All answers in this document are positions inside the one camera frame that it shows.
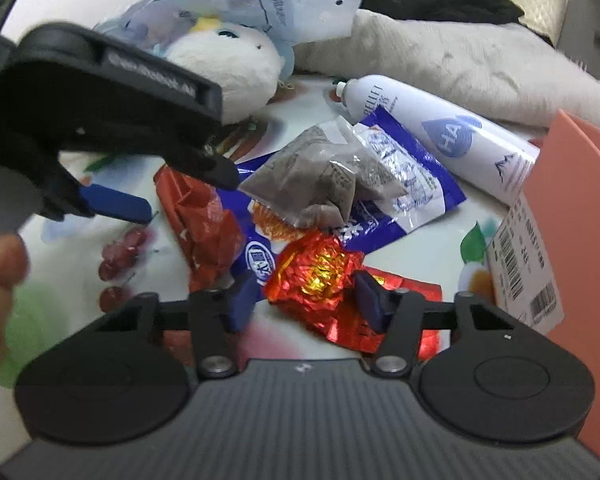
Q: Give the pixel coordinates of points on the pale blue plastic bag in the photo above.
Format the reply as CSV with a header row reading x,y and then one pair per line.
x,y
290,0

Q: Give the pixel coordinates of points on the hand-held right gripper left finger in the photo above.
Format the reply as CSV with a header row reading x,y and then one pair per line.
x,y
242,305

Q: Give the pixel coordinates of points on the clear bag of grey snacks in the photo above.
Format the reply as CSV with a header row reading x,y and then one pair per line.
x,y
300,170

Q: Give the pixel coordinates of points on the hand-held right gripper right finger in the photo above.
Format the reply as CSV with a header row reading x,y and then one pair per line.
x,y
370,305

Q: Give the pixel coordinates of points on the white and blue plush toy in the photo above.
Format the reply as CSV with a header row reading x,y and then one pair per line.
x,y
240,70

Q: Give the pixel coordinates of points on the grey blanket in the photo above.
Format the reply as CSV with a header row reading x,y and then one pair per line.
x,y
455,60

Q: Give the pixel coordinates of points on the crumpled red packet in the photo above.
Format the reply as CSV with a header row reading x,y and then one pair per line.
x,y
205,225

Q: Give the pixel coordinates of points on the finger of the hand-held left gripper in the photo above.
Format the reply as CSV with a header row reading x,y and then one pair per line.
x,y
215,172
125,205

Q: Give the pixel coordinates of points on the white spray bottle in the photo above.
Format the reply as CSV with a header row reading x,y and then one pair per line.
x,y
430,125

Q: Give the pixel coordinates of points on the blue and white snack packet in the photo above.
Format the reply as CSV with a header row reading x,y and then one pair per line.
x,y
430,195

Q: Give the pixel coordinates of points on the person's left hand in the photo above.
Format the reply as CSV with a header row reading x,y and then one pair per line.
x,y
5,260

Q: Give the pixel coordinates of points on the red foil wrapper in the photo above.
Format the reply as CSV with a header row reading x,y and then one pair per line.
x,y
315,270

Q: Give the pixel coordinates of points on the pink box with barcode labels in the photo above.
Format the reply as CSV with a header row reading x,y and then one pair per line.
x,y
570,185

